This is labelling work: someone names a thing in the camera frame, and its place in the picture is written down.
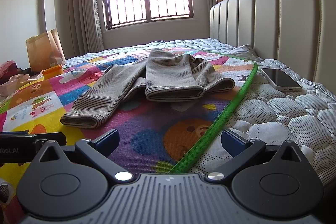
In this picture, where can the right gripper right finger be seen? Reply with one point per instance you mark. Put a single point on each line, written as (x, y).
(244, 154)

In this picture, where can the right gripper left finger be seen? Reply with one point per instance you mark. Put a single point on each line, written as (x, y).
(95, 153)

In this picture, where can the brown striped knit garment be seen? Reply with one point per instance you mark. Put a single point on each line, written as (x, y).
(162, 76)

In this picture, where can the pink red clothes pile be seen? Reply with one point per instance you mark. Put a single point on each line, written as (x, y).
(7, 70)

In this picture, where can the colourful cartoon play mat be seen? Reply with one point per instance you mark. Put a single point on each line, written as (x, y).
(155, 137)

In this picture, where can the pink box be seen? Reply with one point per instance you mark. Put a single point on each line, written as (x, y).
(15, 82)

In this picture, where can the white quilted mattress pad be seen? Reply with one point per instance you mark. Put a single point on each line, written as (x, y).
(306, 117)

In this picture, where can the yellow round lidded container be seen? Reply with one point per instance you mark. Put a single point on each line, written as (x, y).
(52, 72)

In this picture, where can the smartphone with white case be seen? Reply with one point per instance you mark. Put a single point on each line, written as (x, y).
(280, 80)

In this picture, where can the brown paper bag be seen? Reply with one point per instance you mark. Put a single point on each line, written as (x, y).
(45, 51)

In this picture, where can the beige curtain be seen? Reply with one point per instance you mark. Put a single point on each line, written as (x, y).
(85, 26)

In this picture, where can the beige padded headboard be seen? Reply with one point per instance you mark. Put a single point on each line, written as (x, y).
(298, 33)

